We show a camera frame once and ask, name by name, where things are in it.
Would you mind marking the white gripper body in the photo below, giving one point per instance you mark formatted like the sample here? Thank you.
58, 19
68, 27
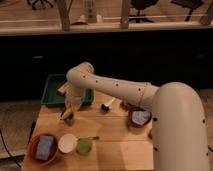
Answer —
74, 97

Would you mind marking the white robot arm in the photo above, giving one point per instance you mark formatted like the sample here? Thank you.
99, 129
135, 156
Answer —
179, 135

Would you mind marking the small metal cup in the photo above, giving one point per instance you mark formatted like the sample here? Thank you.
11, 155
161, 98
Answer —
67, 118

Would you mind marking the white cup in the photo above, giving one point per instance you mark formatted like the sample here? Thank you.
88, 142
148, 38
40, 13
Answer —
67, 143

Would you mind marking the green plastic tray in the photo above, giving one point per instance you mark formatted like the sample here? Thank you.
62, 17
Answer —
51, 97

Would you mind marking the green spoon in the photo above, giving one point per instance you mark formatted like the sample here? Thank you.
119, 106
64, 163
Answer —
84, 145

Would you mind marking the blue sponge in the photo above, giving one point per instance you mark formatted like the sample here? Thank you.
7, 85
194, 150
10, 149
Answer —
44, 147

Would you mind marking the red bowl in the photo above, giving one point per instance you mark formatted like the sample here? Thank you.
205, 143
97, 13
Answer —
31, 152

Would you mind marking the brown bowl with cloth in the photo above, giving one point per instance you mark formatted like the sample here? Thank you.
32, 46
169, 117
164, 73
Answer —
139, 117

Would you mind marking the yellow potato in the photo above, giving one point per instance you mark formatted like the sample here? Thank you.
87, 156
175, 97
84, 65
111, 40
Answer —
150, 134

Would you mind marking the office chair left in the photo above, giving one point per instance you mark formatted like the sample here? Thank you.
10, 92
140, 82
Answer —
43, 3

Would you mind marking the office chair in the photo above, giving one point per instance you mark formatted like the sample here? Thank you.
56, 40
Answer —
192, 5
141, 5
43, 3

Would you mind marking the office chair middle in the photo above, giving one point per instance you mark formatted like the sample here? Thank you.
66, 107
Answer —
141, 5

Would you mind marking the office chair right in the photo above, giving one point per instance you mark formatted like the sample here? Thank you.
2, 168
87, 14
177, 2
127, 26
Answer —
192, 5

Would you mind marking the white handled brush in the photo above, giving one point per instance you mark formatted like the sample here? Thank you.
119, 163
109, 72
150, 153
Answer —
108, 105

